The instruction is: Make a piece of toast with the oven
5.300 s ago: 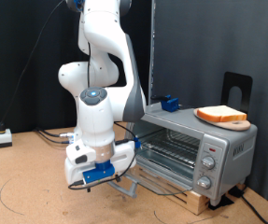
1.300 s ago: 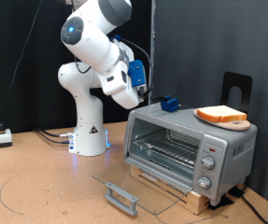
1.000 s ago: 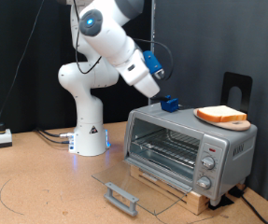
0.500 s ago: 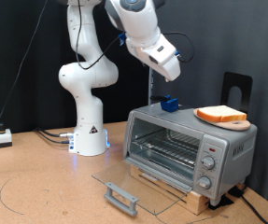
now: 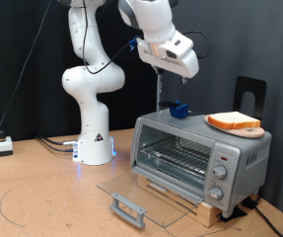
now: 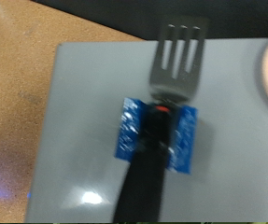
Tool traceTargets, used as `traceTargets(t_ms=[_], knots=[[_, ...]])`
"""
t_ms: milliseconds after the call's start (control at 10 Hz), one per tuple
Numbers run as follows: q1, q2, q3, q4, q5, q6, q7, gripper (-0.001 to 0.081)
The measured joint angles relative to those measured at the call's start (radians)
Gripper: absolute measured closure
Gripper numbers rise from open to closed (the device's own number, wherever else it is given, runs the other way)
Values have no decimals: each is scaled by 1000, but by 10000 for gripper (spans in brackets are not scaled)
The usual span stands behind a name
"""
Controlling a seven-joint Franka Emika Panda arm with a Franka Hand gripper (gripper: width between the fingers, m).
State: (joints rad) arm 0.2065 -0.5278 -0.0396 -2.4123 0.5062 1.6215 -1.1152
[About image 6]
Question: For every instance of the blue spatula grip block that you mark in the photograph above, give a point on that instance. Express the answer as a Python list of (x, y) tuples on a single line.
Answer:
[(127, 130)]

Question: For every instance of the silver toaster oven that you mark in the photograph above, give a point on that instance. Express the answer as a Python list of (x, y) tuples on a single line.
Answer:
[(233, 155)]

